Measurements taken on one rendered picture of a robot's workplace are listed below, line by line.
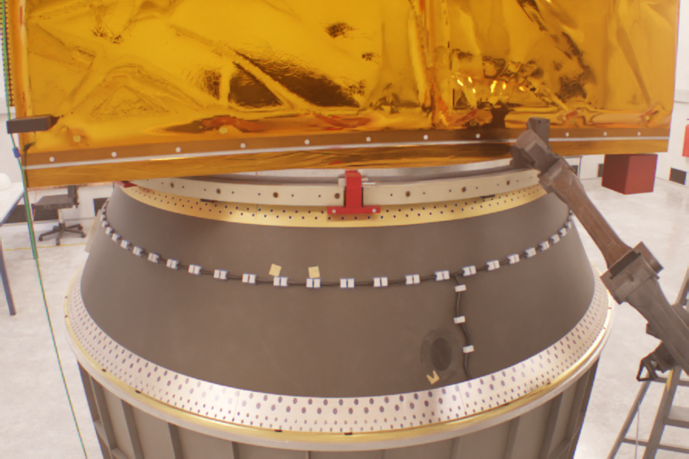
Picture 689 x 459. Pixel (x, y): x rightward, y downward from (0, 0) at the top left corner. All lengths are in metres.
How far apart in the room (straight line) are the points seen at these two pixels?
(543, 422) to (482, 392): 0.35
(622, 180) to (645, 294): 1.00
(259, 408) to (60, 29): 0.99
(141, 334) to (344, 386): 0.59
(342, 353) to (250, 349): 0.23
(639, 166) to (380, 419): 1.20
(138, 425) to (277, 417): 0.52
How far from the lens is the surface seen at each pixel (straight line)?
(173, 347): 1.46
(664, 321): 0.95
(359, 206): 1.27
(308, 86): 1.24
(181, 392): 1.43
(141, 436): 1.71
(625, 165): 1.90
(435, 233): 1.37
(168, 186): 1.47
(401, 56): 1.32
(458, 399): 1.38
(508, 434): 1.58
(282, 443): 1.32
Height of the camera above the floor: 2.03
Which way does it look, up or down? 16 degrees down
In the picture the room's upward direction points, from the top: straight up
